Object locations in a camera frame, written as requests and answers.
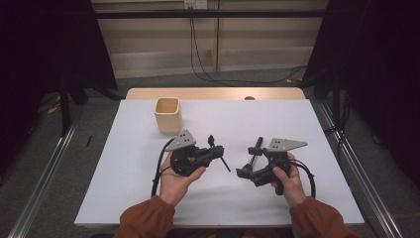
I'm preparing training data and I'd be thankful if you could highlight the black metal stand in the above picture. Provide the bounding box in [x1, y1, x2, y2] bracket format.
[58, 73, 124, 137]

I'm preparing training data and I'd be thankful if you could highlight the white table mat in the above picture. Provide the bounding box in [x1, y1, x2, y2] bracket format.
[73, 98, 366, 229]

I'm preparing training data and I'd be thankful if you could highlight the black curtain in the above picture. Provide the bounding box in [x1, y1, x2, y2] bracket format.
[0, 0, 118, 177]
[302, 0, 420, 179]

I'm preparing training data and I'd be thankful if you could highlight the person's right hand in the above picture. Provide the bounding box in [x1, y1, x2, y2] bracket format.
[270, 152, 308, 209]

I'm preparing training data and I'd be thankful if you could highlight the aluminium floor rail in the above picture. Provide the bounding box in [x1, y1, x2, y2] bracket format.
[8, 107, 84, 238]
[317, 98, 404, 238]

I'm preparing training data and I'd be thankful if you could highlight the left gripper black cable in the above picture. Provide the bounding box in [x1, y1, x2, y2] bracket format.
[151, 138, 176, 198]

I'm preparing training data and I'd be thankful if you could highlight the black handled makeup brush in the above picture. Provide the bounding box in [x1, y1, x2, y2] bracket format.
[246, 136, 264, 171]

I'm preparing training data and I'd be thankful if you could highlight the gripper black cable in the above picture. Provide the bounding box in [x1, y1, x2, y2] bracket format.
[290, 159, 317, 199]
[151, 138, 176, 198]

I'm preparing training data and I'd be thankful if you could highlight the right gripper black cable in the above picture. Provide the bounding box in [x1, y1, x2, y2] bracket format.
[290, 159, 317, 199]

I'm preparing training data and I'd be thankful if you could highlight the thin black makeup pencil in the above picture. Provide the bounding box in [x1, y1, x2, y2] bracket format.
[217, 155, 232, 173]

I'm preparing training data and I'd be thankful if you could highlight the white wall socket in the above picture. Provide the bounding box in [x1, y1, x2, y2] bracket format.
[183, 0, 208, 10]

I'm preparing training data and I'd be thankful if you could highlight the beige square cup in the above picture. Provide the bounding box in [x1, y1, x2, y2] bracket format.
[154, 96, 183, 135]

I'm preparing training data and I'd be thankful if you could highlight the black horizontal bar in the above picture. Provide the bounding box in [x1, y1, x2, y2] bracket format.
[93, 9, 331, 20]

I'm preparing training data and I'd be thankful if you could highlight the person's left hand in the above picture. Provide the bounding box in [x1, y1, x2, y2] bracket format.
[158, 153, 206, 207]

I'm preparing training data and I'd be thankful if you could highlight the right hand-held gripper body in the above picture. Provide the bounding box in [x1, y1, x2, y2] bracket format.
[252, 138, 308, 196]

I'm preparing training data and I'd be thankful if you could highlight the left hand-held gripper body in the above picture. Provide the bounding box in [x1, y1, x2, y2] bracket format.
[164, 129, 212, 178]

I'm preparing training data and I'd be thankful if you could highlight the black wall cable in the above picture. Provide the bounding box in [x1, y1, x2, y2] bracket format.
[188, 8, 232, 87]
[189, 8, 308, 85]

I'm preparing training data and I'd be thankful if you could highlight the wooden table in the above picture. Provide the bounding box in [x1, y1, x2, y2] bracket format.
[125, 86, 306, 101]

